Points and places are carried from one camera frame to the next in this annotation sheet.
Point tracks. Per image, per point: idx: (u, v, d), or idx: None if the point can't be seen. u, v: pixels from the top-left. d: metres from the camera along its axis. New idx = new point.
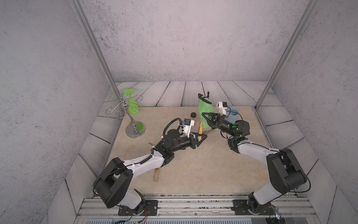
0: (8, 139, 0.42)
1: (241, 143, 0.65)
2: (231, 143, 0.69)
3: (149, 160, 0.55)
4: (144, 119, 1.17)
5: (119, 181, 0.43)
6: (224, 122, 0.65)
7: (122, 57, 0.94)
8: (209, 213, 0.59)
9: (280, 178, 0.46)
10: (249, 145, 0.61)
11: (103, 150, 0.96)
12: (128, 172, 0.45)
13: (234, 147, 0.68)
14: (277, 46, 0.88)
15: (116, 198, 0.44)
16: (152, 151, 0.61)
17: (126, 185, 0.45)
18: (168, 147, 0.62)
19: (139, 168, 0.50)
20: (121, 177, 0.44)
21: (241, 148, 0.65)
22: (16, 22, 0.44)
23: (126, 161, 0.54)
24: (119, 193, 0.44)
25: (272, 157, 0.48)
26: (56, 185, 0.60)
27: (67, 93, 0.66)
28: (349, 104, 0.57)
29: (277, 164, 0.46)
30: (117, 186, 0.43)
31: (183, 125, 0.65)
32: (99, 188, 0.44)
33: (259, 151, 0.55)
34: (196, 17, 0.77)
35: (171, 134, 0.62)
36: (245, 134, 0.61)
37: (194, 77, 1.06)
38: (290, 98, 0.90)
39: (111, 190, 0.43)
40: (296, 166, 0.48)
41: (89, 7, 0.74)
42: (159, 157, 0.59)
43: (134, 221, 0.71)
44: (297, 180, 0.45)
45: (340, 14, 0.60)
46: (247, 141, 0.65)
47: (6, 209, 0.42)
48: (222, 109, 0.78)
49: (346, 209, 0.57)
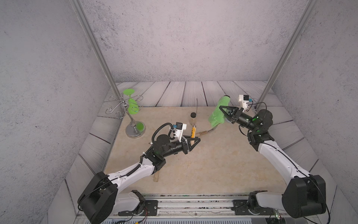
0: (8, 139, 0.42)
1: (264, 143, 0.57)
2: (252, 138, 0.61)
3: (137, 170, 0.53)
4: (144, 120, 1.17)
5: (103, 198, 0.41)
6: (244, 115, 0.63)
7: (122, 57, 0.94)
8: (209, 213, 0.74)
9: (297, 204, 0.41)
10: (273, 152, 0.53)
11: (103, 150, 0.96)
12: (113, 188, 0.43)
13: (254, 143, 0.60)
14: (277, 46, 0.88)
15: (101, 215, 0.42)
16: (141, 158, 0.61)
17: (111, 200, 0.43)
18: (158, 153, 0.59)
19: (126, 180, 0.48)
20: (106, 193, 0.41)
21: (263, 147, 0.57)
22: (16, 22, 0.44)
23: (111, 174, 0.47)
24: (104, 210, 0.42)
25: (298, 182, 0.41)
26: (56, 185, 0.60)
27: (67, 93, 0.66)
28: (349, 105, 0.57)
29: (301, 192, 0.40)
30: (101, 203, 0.41)
31: (175, 129, 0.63)
32: (85, 205, 0.42)
33: (284, 165, 0.48)
34: (196, 17, 0.77)
35: (161, 140, 0.59)
36: (267, 123, 0.55)
37: (194, 77, 1.06)
38: (290, 98, 0.90)
39: (96, 207, 0.41)
40: (320, 197, 0.43)
41: (89, 7, 0.74)
42: (149, 165, 0.57)
43: (134, 221, 0.71)
44: (313, 210, 0.41)
45: (340, 14, 0.60)
46: (272, 144, 0.55)
47: (6, 209, 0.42)
48: (243, 103, 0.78)
49: (346, 209, 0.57)
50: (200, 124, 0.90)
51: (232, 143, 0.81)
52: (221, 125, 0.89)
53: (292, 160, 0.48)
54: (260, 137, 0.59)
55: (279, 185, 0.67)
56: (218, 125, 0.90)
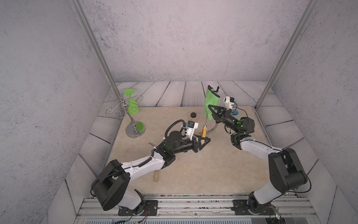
0: (8, 140, 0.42)
1: (244, 139, 0.65)
2: (234, 140, 0.68)
3: (148, 163, 0.54)
4: (144, 120, 1.17)
5: (116, 185, 0.43)
6: (230, 118, 0.67)
7: (122, 57, 0.94)
8: (209, 213, 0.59)
9: (279, 177, 0.46)
10: (251, 143, 0.61)
11: (103, 150, 0.96)
12: (126, 176, 0.44)
13: (236, 143, 0.68)
14: (277, 46, 0.88)
15: (112, 202, 0.44)
16: (152, 152, 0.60)
17: (123, 188, 0.44)
18: (169, 148, 0.61)
19: (137, 171, 0.49)
20: (119, 180, 0.43)
21: (244, 143, 0.64)
22: (15, 22, 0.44)
23: (125, 163, 0.49)
24: (116, 197, 0.44)
25: (274, 155, 0.48)
26: (56, 185, 0.60)
27: (67, 94, 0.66)
28: (349, 105, 0.57)
29: (278, 163, 0.46)
30: (113, 190, 0.42)
31: (187, 127, 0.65)
32: (98, 190, 0.44)
33: (261, 150, 0.55)
34: (196, 17, 0.77)
35: (174, 135, 0.61)
36: (249, 131, 0.60)
37: (194, 76, 1.06)
38: (290, 98, 0.90)
39: (108, 193, 0.42)
40: (297, 166, 0.48)
41: (89, 7, 0.74)
42: (160, 159, 0.58)
43: (134, 221, 0.71)
44: (297, 181, 0.45)
45: (340, 14, 0.60)
46: (250, 138, 0.65)
47: (6, 209, 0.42)
48: (229, 104, 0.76)
49: (346, 208, 0.59)
50: (200, 124, 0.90)
51: None
52: (221, 125, 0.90)
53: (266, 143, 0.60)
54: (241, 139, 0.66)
55: None
56: (218, 125, 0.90)
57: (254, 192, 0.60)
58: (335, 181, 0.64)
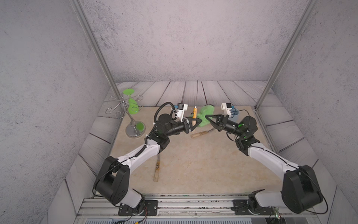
0: (8, 140, 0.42)
1: (252, 146, 0.59)
2: (241, 145, 0.63)
3: (144, 151, 0.54)
4: (144, 120, 1.17)
5: (118, 178, 0.43)
6: (230, 122, 0.65)
7: (122, 57, 0.94)
8: (208, 213, 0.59)
9: (295, 198, 0.42)
10: (262, 153, 0.55)
11: (103, 150, 0.96)
12: (125, 169, 0.44)
13: (243, 148, 0.62)
14: (277, 46, 0.88)
15: (119, 194, 0.45)
16: (146, 140, 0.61)
17: (126, 178, 0.45)
18: (161, 132, 0.62)
19: (135, 161, 0.49)
20: (119, 174, 0.43)
21: (252, 151, 0.59)
22: (15, 22, 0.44)
23: (120, 157, 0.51)
24: (122, 189, 0.45)
25: (291, 174, 0.43)
26: (56, 185, 0.60)
27: (67, 94, 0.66)
28: (349, 104, 0.57)
29: (296, 184, 0.41)
30: (118, 184, 0.43)
31: (176, 110, 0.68)
32: (101, 188, 0.45)
33: (273, 163, 0.50)
34: (196, 17, 0.77)
35: (163, 119, 0.61)
36: (252, 129, 0.57)
37: (194, 76, 1.06)
38: (290, 98, 0.90)
39: (113, 187, 0.43)
40: (314, 187, 0.44)
41: (89, 7, 0.74)
42: (154, 145, 0.59)
43: (134, 221, 0.71)
44: (313, 201, 0.42)
45: (340, 14, 0.60)
46: (260, 146, 0.58)
47: (6, 209, 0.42)
48: (226, 110, 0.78)
49: (346, 208, 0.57)
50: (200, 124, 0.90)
51: (232, 143, 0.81)
52: None
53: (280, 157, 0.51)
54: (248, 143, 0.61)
55: (279, 185, 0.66)
56: None
57: (256, 194, 0.66)
58: (335, 181, 0.64)
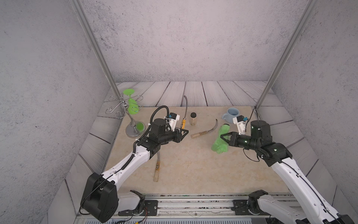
0: (8, 139, 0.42)
1: (284, 164, 0.46)
2: (265, 152, 0.50)
3: (131, 161, 0.51)
4: (144, 120, 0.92)
5: (103, 197, 0.40)
6: (242, 136, 0.61)
7: (122, 57, 0.94)
8: (209, 213, 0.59)
9: None
10: (295, 179, 0.44)
11: (103, 150, 0.96)
12: (111, 185, 0.41)
13: (268, 157, 0.49)
14: (277, 46, 0.88)
15: (108, 211, 0.43)
16: (134, 147, 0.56)
17: (113, 196, 0.42)
18: (154, 136, 0.62)
19: (122, 174, 0.46)
20: (104, 192, 0.40)
21: (279, 169, 0.48)
22: (15, 22, 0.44)
23: (105, 172, 0.45)
24: (111, 206, 0.43)
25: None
26: (56, 185, 0.60)
27: (68, 94, 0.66)
28: (349, 104, 0.57)
29: None
30: (104, 202, 0.40)
31: (169, 119, 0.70)
32: (89, 206, 0.42)
33: (307, 199, 0.41)
34: (196, 17, 0.77)
35: (156, 120, 0.62)
36: (264, 126, 0.52)
37: (194, 77, 1.06)
38: (290, 98, 0.90)
39: (100, 207, 0.40)
40: None
41: (89, 7, 0.74)
42: (143, 152, 0.55)
43: (134, 221, 0.71)
44: None
45: (340, 14, 0.60)
46: (292, 166, 0.45)
47: (6, 209, 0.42)
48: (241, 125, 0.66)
49: (346, 208, 0.59)
50: (200, 124, 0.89)
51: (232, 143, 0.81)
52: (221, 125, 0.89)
53: (317, 194, 0.41)
54: (272, 149, 0.49)
55: (279, 185, 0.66)
56: (218, 125, 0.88)
57: (258, 198, 0.64)
58: (335, 181, 0.64)
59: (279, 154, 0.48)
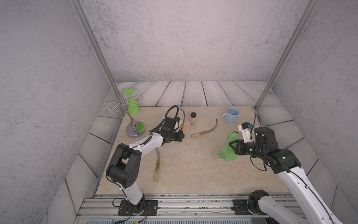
0: (8, 140, 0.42)
1: (292, 173, 0.44)
2: (271, 158, 0.48)
3: (149, 140, 0.59)
4: (144, 120, 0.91)
5: (130, 162, 0.47)
6: (248, 144, 0.60)
7: (122, 57, 0.94)
8: (208, 213, 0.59)
9: None
10: (303, 191, 0.42)
11: (103, 150, 0.96)
12: (137, 152, 0.49)
13: (275, 165, 0.47)
14: (277, 46, 0.88)
15: (131, 178, 0.48)
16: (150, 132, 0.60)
17: (137, 164, 0.49)
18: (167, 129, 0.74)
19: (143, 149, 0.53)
20: (131, 157, 0.48)
21: (286, 178, 0.46)
22: (15, 22, 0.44)
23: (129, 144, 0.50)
24: (134, 172, 0.49)
25: None
26: (56, 185, 0.60)
27: (67, 94, 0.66)
28: (349, 104, 0.57)
29: None
30: (131, 166, 0.47)
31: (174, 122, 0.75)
32: (113, 173, 0.48)
33: (315, 213, 0.40)
34: (196, 17, 0.77)
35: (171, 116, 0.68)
36: (267, 131, 0.51)
37: (194, 76, 1.06)
38: (290, 98, 0.90)
39: (126, 171, 0.47)
40: None
41: (89, 7, 0.74)
42: (158, 136, 0.65)
43: (134, 221, 0.71)
44: None
45: (340, 14, 0.60)
46: (300, 175, 0.44)
47: (6, 209, 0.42)
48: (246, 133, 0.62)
49: (346, 208, 0.59)
50: (200, 124, 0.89)
51: None
52: (221, 125, 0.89)
53: (325, 206, 0.39)
54: (280, 157, 0.47)
55: (279, 185, 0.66)
56: (218, 125, 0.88)
57: (258, 199, 0.64)
58: (335, 181, 0.64)
59: (288, 162, 0.46)
